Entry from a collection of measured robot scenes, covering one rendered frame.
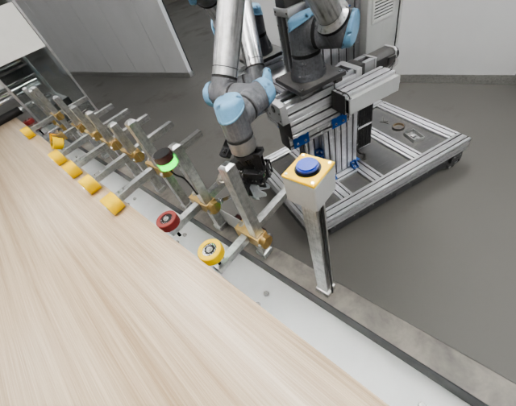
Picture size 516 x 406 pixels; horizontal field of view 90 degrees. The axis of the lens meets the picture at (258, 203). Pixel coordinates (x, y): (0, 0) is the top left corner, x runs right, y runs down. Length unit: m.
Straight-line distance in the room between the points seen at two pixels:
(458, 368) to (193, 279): 0.71
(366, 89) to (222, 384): 1.16
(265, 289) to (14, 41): 2.94
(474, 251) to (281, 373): 1.49
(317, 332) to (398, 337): 0.24
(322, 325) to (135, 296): 0.59
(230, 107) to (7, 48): 2.78
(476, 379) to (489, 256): 1.13
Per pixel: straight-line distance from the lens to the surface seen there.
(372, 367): 0.93
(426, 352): 0.88
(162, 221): 1.00
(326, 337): 0.94
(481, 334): 1.71
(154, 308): 0.82
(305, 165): 0.46
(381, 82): 1.32
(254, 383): 0.66
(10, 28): 3.29
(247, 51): 1.10
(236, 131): 0.67
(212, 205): 0.99
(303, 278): 0.92
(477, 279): 1.84
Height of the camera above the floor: 1.53
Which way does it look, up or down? 46 degrees down
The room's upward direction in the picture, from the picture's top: 21 degrees counter-clockwise
